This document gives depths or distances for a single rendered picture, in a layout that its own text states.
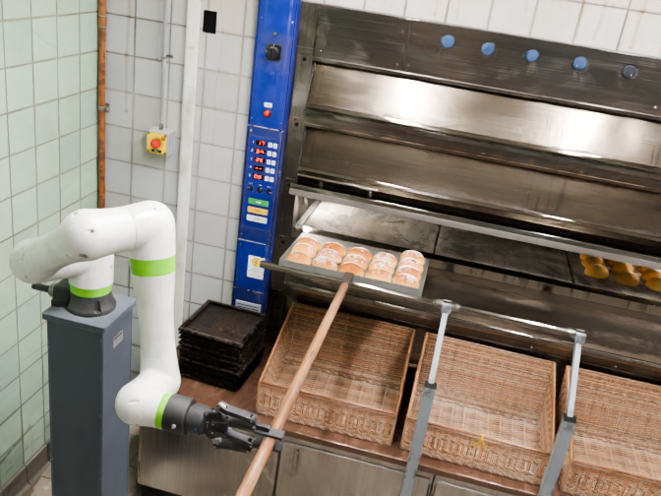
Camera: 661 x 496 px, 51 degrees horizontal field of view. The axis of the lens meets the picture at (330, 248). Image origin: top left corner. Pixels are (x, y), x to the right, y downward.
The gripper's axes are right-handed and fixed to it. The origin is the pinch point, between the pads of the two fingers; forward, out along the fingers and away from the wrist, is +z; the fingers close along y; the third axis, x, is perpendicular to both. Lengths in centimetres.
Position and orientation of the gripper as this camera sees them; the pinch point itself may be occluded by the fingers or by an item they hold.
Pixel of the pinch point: (269, 438)
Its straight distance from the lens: 177.5
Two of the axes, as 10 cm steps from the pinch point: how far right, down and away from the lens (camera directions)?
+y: -1.4, 9.1, 4.0
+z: 9.7, 2.2, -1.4
